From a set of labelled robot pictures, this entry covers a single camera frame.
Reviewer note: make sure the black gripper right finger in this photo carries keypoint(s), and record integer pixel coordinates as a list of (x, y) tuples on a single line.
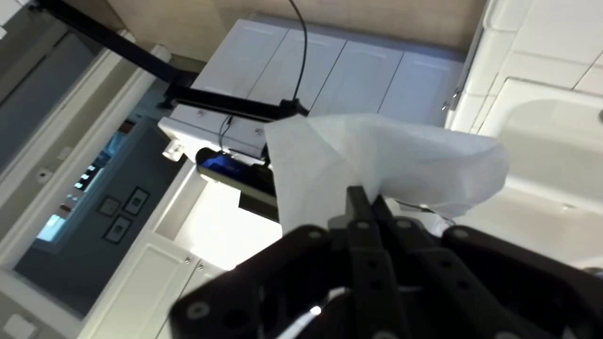
[(452, 283)]

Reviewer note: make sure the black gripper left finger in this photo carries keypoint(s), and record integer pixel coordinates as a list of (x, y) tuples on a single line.
[(369, 283)]

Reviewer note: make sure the white tissue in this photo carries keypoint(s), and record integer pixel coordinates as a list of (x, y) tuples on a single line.
[(388, 156)]

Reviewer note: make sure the white sink basin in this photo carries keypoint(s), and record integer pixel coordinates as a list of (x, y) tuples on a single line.
[(552, 156)]

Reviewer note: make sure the white base cabinets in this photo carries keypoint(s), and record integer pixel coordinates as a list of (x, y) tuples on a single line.
[(350, 75)]

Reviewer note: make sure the grey appliance control panel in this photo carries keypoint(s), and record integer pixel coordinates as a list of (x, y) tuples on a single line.
[(94, 251)]

